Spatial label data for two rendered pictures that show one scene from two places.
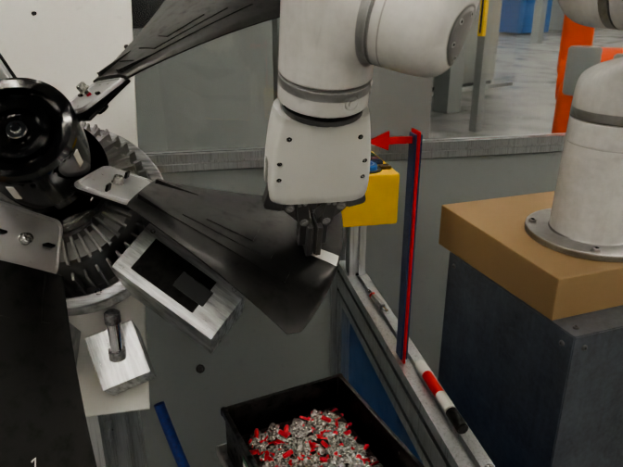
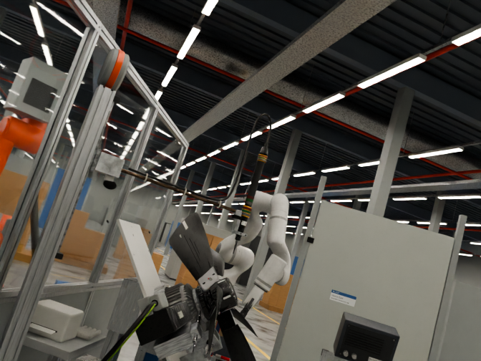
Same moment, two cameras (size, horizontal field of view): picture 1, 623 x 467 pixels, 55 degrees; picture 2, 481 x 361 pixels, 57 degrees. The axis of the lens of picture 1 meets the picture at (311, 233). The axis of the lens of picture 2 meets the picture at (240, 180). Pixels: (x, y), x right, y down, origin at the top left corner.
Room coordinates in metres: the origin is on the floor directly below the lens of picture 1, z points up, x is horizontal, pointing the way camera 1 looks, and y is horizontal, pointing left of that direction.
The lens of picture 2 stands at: (0.10, 2.05, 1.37)
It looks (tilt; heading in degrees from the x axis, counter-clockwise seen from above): 9 degrees up; 289
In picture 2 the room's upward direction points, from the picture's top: 17 degrees clockwise
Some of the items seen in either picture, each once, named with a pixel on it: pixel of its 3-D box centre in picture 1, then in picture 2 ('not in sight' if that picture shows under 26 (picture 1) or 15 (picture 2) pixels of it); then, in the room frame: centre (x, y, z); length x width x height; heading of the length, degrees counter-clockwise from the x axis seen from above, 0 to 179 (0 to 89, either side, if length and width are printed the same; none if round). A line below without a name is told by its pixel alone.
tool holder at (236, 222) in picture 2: not in sight; (240, 223); (0.67, 0.22, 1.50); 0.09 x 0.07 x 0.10; 46
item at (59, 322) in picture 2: not in sight; (52, 320); (1.20, 0.51, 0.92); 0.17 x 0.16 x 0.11; 11
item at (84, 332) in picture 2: not in sight; (86, 331); (1.15, 0.33, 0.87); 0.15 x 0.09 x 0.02; 106
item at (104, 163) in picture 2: not in sight; (106, 164); (1.10, 0.67, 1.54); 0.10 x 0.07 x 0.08; 46
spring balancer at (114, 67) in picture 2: not in sight; (113, 70); (1.16, 0.73, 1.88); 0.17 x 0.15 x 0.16; 101
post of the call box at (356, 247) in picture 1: (355, 242); not in sight; (1.03, -0.08, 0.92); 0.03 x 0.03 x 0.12; 11
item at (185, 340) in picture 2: not in sight; (175, 340); (0.66, 0.57, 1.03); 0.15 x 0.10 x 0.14; 11
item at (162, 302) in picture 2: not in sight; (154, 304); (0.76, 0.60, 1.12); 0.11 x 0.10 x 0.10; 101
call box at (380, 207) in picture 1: (357, 190); not in sight; (1.03, -0.08, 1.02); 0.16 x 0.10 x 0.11; 11
